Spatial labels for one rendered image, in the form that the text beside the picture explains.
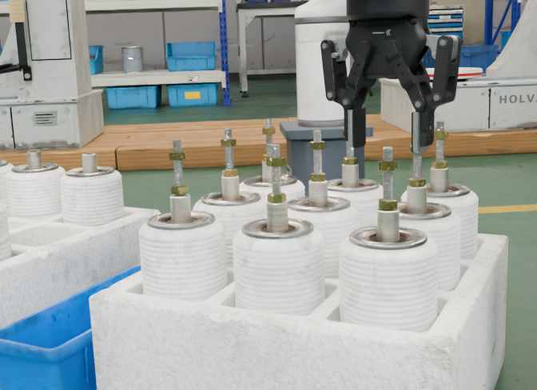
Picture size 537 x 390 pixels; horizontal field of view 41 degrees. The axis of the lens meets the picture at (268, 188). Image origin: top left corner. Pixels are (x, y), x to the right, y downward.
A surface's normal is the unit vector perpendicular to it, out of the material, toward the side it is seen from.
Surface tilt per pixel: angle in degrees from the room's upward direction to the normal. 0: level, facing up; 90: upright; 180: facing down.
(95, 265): 90
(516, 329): 0
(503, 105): 90
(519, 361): 0
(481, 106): 90
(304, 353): 90
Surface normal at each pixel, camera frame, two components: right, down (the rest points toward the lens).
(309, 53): -0.54, 0.18
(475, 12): 0.06, 0.20
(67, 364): 0.89, 0.09
